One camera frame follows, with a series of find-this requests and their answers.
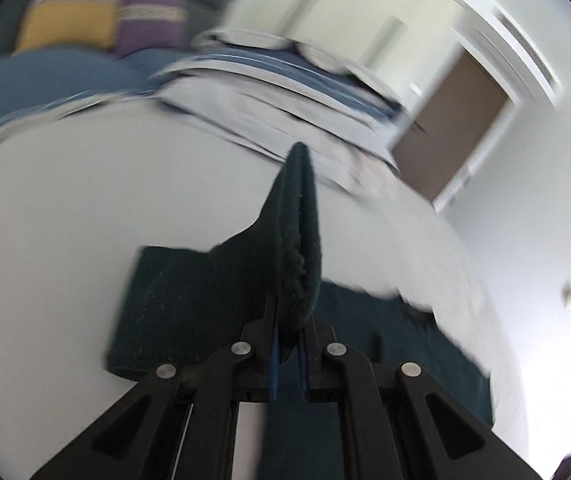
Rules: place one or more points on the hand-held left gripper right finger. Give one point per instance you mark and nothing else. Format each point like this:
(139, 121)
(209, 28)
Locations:
(305, 360)

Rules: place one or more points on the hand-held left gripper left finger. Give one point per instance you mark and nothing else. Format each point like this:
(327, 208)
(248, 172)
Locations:
(274, 360)

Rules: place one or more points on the dark green garment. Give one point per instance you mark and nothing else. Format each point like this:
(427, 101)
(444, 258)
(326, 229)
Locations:
(205, 300)

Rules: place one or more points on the white bed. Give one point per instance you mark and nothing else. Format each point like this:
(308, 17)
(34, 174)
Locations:
(90, 210)

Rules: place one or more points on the brown door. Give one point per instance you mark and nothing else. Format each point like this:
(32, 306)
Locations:
(453, 125)

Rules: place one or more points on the folded blue white duvet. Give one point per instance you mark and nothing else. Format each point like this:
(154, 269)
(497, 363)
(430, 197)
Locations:
(285, 67)

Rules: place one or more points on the white wardrobe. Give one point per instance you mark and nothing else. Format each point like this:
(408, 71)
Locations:
(345, 10)

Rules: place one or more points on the blue pillow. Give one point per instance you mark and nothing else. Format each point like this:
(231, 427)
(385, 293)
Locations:
(40, 85)

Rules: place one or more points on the purple patterned cushion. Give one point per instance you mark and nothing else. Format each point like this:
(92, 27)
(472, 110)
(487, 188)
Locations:
(153, 15)

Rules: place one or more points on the white air vent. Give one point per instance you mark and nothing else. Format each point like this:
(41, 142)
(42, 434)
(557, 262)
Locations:
(528, 45)

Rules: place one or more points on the yellow patterned cushion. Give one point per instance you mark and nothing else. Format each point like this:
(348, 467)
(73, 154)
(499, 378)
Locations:
(72, 5)

